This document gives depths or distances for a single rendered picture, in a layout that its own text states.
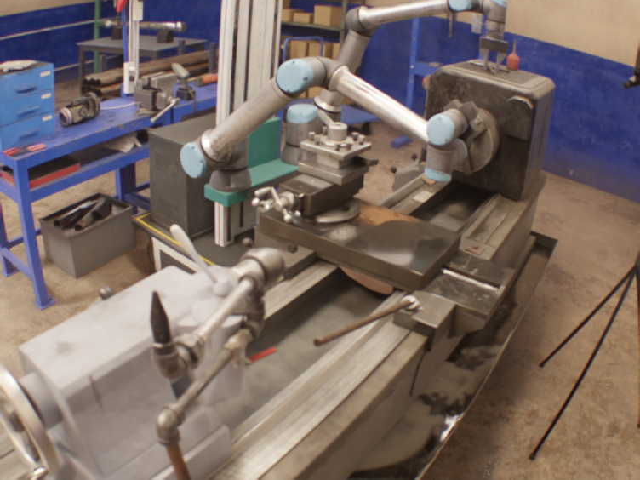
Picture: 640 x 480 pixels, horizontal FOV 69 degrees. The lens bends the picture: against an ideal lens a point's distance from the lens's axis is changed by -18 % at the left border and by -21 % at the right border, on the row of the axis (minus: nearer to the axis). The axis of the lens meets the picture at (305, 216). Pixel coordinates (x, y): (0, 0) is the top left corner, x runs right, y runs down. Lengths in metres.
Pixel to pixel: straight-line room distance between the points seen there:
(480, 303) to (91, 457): 1.12
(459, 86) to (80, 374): 1.96
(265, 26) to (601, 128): 3.82
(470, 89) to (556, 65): 3.30
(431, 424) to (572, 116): 4.28
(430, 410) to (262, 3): 1.94
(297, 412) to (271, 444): 0.12
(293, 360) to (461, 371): 0.77
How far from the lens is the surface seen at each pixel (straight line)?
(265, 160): 2.81
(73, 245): 3.18
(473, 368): 2.09
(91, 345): 0.87
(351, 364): 1.34
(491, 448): 2.37
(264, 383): 1.44
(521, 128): 2.28
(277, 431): 1.16
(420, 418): 1.84
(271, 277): 1.15
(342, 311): 1.72
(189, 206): 2.81
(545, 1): 5.61
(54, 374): 0.83
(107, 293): 1.05
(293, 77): 1.93
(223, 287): 0.96
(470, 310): 1.54
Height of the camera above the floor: 1.70
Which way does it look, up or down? 26 degrees down
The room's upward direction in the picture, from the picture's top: 4 degrees clockwise
